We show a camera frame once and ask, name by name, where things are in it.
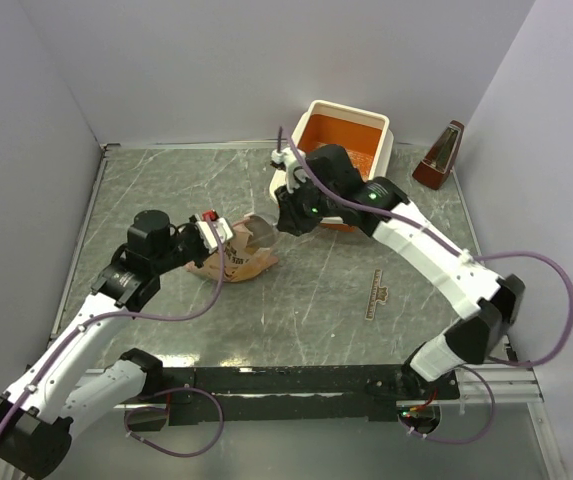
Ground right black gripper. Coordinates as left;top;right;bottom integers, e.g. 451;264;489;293
273;175;339;238

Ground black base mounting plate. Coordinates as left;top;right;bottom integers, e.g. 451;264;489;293
124;364;460;426

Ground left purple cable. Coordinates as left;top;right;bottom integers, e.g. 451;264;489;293
0;224;227;479

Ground aluminium rail frame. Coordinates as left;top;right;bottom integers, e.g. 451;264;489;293
20;362;543;404

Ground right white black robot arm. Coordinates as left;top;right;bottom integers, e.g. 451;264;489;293
271;144;525;399

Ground beige litter granules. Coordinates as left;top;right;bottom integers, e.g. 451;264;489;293
347;149;378;180

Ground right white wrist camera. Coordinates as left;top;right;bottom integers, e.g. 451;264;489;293
271;147;309;194

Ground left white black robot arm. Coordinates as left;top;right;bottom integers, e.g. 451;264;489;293
0;210;234;479

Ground brown wooden metronome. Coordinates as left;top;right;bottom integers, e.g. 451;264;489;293
412;120;465;190

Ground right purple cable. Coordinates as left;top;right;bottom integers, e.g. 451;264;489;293
275;125;573;444

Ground metal litter scoop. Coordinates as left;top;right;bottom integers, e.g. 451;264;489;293
243;212;279;248

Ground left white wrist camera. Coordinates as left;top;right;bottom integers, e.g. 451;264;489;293
189;210;235;253

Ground peach cat litter bag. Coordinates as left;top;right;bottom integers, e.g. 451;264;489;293
184;215;280;284

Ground white orange litter box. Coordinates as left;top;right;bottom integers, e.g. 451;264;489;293
269;100;393;236

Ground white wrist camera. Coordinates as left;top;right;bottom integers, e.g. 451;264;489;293
189;210;235;253
271;147;309;194

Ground purple cable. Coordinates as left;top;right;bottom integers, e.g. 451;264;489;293
275;125;573;444
0;224;227;479

